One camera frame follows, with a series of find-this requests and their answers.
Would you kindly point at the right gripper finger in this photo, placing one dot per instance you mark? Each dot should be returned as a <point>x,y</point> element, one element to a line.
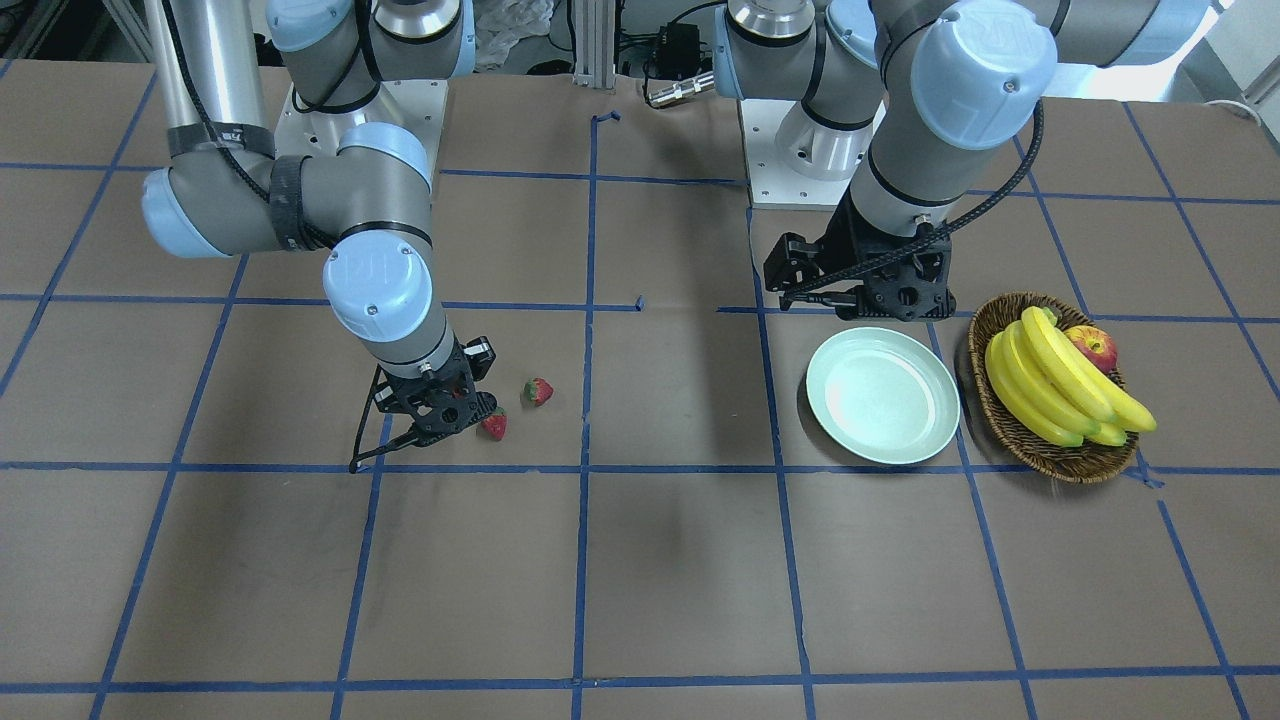
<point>411,438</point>

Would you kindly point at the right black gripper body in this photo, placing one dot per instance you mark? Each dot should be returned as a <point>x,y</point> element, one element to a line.
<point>481,354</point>

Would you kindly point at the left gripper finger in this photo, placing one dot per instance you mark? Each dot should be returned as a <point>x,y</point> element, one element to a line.
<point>823,298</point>

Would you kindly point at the red strawberry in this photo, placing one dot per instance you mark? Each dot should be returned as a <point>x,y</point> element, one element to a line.
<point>538,391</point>
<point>496,424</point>

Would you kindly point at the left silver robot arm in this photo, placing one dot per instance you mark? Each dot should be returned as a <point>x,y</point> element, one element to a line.
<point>949,97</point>

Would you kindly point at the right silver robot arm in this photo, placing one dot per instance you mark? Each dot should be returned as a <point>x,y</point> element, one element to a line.
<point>363,196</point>

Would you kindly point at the light green plate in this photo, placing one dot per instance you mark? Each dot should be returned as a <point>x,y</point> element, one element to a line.
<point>883,396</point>

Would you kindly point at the yellow banana bunch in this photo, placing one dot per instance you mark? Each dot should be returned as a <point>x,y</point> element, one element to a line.
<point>1055,391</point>

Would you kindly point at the red yellow apple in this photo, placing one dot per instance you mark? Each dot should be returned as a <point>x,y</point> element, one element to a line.
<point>1097,345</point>

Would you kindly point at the woven wicker basket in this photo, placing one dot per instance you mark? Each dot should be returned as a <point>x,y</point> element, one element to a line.
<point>998,430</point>

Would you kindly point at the silver metal connector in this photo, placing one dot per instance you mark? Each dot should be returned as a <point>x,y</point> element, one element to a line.
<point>680,91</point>

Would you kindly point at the black small power brick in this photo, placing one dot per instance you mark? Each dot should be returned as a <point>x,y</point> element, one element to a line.
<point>677,51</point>

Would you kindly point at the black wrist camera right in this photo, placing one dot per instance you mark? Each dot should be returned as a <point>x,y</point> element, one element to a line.
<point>480,355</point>

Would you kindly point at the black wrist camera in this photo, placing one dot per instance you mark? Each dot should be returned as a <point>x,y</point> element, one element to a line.
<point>793,260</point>
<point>480,355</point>

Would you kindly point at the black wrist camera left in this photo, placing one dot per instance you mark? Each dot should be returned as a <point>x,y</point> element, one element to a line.
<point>793,260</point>

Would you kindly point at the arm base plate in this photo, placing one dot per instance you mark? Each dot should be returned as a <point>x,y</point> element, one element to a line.
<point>415,104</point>
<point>793,161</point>

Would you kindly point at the aluminium frame post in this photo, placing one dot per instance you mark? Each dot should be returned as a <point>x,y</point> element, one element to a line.
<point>595,25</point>

